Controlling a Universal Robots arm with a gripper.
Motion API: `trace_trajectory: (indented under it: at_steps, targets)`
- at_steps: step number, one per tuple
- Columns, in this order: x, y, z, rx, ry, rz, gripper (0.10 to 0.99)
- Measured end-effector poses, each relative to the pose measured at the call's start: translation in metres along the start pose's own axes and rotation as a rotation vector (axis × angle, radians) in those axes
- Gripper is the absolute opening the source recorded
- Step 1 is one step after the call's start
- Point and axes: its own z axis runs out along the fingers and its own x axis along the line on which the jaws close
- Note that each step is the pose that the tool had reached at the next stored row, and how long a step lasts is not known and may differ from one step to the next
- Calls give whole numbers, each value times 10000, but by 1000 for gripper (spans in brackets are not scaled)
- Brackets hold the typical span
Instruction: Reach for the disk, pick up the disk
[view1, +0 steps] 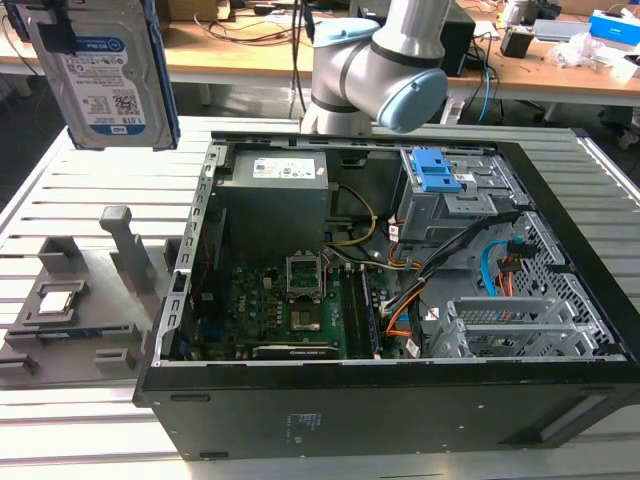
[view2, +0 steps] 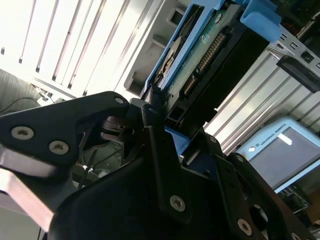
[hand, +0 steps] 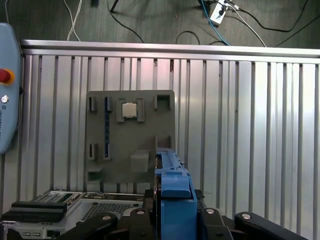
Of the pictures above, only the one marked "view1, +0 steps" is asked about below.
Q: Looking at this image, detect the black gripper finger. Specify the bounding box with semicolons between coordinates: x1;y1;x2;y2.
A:
37;0;76;54

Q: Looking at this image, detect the hard disk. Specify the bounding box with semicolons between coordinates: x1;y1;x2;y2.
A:
24;0;180;152

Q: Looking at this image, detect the blue disk carrier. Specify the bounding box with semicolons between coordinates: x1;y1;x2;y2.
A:
412;148;464;195

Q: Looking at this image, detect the silver disk bay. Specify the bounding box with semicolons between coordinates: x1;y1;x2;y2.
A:
427;295;629;360

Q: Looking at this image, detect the silver CPU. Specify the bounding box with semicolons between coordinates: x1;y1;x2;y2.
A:
38;289;79;315

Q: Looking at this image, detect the grey power supply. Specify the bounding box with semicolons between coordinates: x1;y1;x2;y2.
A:
213;149;331;256

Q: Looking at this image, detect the grey parts rack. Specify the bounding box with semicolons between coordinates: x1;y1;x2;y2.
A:
0;204;174;389

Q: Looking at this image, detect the metal socket cover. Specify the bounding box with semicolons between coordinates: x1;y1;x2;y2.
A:
283;248;326;300

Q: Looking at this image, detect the green motherboard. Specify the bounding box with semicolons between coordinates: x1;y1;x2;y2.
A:
192;249;401;361

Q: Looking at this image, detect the CPU socket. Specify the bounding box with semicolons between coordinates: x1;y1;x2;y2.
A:
288;299;325;335

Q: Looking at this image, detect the black graphics card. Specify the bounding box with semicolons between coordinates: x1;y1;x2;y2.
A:
251;342;341;360

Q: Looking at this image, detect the black RAM slot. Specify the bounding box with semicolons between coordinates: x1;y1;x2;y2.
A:
341;264;362;359

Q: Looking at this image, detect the black RAM stick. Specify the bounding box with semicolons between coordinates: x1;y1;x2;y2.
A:
359;268;382;357

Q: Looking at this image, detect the silver drive cage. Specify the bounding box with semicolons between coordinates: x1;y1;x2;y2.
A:
398;147;531;251

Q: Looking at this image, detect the black container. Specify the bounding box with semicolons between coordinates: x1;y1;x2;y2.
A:
501;27;534;59

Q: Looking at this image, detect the black PC case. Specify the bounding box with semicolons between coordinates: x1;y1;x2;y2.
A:
130;128;640;461

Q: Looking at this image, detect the wooden desk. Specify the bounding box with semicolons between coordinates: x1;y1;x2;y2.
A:
0;7;640;109

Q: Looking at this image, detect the grey flat box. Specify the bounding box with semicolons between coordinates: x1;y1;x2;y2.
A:
532;18;594;44

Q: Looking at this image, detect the white plastic bag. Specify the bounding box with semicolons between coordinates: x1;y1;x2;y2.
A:
547;32;631;69

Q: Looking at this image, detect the blue cardboard box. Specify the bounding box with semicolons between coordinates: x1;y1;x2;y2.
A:
588;8;635;39

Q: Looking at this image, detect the black hanging cable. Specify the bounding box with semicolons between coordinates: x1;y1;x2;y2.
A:
289;0;314;119

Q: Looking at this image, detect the yellow wire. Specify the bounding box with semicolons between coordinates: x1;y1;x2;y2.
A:
324;187;377;247

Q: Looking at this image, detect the blue cable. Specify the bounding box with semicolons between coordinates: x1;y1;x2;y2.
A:
477;47;501;123

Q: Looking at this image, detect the black cable bundle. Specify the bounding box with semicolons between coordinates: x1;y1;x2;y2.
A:
407;212;524;351

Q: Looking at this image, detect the orange wire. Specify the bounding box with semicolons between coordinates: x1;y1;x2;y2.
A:
387;294;426;337

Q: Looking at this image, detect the blue wire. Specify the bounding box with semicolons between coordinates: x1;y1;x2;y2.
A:
482;238;524;296

